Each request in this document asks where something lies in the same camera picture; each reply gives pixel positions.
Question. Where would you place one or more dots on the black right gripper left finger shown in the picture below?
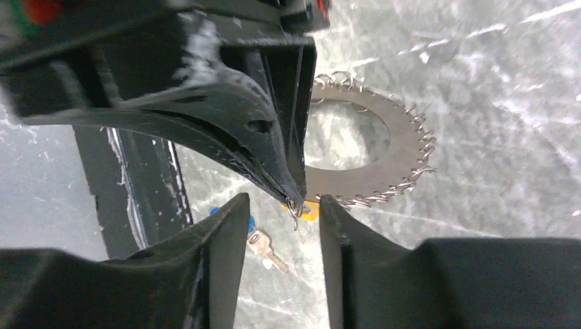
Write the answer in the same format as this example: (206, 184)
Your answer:
(190, 280)

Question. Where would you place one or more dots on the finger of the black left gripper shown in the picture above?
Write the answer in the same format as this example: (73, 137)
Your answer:
(290, 104)

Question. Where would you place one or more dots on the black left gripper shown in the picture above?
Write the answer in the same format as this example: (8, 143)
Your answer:
(191, 72)

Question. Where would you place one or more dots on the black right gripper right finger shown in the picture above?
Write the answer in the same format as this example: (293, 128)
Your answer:
(372, 282)

